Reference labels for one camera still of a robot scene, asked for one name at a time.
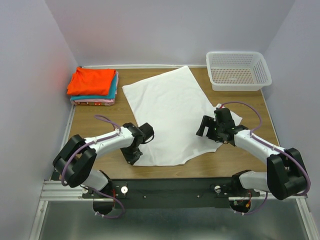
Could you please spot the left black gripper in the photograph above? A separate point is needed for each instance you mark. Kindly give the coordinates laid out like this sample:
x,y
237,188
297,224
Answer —
x,y
132,159

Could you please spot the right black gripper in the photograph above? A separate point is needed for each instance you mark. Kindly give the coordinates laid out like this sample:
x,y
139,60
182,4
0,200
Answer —
x,y
206,121

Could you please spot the white t shirt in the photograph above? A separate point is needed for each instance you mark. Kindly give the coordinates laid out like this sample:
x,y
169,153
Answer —
x,y
174,104

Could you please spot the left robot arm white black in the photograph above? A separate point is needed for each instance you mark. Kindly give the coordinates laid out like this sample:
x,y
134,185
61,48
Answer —
x,y
75,160

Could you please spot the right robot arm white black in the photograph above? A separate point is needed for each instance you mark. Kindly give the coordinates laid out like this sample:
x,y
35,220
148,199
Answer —
x,y
285,174

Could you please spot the pink folded t shirt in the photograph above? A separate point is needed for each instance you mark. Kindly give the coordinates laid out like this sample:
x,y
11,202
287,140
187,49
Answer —
x,y
95,102

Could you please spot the teal folded t shirt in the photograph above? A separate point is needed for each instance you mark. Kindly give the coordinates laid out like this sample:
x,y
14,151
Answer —
x,y
111,93

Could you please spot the white plastic basket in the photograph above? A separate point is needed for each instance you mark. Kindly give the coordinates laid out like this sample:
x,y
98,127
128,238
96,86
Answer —
x,y
237,71

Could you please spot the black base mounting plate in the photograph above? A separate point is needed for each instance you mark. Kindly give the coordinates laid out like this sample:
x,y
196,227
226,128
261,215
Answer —
x,y
169,193

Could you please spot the orange folded t shirt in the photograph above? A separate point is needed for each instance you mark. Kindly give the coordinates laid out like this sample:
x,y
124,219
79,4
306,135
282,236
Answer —
x,y
87,81

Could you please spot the white back edge strip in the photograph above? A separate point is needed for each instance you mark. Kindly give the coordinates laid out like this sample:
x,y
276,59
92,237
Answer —
x,y
144,66

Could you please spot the aluminium frame rail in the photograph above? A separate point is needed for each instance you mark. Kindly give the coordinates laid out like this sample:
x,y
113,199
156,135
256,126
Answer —
x,y
66,213

